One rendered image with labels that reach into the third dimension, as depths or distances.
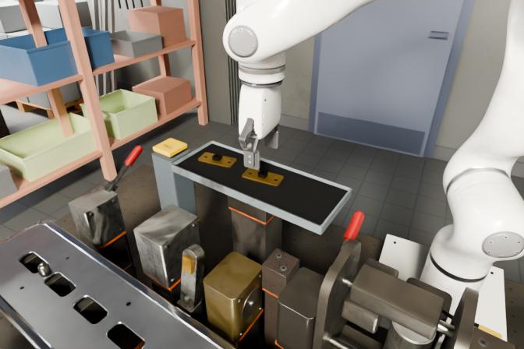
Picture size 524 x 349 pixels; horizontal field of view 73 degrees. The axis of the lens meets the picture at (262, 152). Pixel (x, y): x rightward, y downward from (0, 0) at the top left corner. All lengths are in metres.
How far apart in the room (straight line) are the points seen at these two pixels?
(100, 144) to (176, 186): 2.00
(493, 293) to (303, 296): 0.65
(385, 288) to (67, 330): 0.54
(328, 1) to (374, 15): 2.57
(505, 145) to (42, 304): 0.87
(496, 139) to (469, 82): 2.49
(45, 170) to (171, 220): 2.09
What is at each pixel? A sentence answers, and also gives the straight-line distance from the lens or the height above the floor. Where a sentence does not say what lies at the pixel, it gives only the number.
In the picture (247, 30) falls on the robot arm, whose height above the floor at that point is 1.48.
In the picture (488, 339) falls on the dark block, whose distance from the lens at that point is 0.63.
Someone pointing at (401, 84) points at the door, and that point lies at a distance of 3.18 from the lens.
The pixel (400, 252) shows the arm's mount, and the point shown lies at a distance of 1.17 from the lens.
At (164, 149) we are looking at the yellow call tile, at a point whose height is 1.16.
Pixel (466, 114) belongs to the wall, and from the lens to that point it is 3.28.
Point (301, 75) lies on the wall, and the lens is 3.44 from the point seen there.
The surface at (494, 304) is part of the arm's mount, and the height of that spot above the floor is 0.79.
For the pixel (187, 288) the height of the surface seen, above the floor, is 1.03.
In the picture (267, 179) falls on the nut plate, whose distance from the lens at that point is 0.74.
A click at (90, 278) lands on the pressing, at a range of 0.84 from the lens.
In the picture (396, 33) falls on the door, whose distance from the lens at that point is 3.09.
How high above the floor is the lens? 1.58
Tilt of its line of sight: 30 degrees down
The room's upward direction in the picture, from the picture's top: straight up
